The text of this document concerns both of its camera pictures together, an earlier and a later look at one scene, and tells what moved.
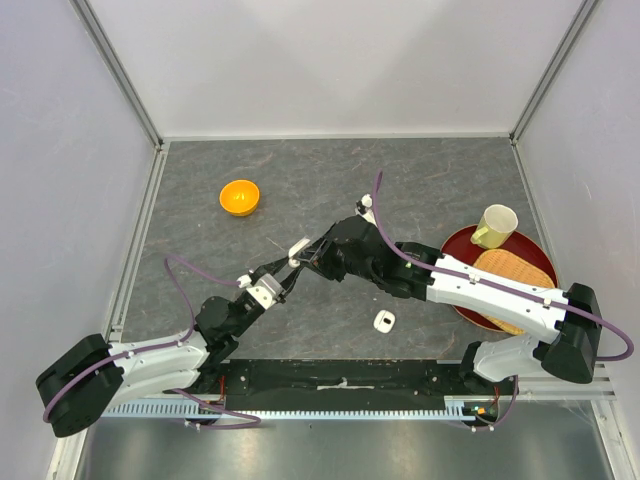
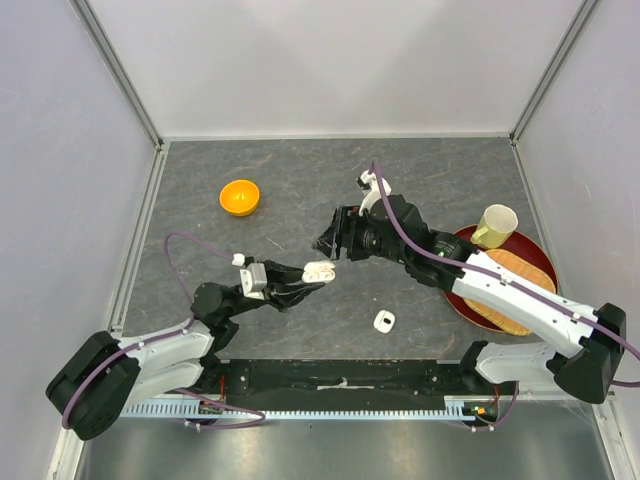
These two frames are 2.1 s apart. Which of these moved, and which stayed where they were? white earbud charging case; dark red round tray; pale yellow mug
Moved: white earbud charging case
Stayed: pale yellow mug; dark red round tray
